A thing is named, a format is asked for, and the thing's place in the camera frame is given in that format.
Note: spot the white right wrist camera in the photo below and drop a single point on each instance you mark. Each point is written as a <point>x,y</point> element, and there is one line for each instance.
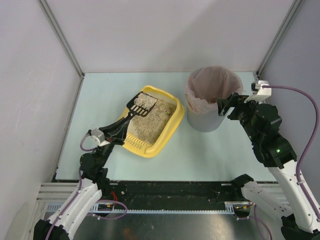
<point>260,91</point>

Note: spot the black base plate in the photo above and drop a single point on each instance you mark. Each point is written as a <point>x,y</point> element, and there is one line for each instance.
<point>174,196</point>

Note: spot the aluminium frame post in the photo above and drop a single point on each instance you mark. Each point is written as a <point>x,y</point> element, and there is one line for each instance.
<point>53,22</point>
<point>280,34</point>

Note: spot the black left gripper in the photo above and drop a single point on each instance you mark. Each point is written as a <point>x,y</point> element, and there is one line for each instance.
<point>107,136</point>

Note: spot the grey trash bin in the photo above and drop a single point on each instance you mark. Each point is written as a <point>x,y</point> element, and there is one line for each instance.
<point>207,122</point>

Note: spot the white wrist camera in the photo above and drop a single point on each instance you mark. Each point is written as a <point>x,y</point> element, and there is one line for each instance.
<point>260,91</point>
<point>98,137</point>

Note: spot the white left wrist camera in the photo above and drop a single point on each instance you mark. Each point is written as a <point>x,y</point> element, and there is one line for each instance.
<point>98,137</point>

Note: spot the black slotted litter scoop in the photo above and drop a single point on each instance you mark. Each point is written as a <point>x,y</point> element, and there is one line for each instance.
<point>134,110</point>

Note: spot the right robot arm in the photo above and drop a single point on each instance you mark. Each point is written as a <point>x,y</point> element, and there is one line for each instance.
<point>261,122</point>

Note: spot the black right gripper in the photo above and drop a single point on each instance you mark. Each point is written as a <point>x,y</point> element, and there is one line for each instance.
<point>230,106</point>

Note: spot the left aluminium frame post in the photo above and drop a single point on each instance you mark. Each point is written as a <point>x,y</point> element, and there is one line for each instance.
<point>53,22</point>

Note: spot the yellow litter box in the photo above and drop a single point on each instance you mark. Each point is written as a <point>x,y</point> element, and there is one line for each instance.
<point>143,149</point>

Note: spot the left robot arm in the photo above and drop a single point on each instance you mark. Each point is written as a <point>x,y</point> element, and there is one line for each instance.
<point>92,185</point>

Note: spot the pink plastic bin liner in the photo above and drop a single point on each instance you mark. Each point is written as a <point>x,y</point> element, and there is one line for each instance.
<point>207,85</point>

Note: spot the white litter clump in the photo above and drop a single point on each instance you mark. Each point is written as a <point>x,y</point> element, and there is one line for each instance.
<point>145,101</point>

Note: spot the right aluminium frame post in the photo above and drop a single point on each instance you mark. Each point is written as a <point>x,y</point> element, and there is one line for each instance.
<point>280,34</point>

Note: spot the beige cat litter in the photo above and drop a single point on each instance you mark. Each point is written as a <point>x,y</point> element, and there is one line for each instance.
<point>149,128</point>

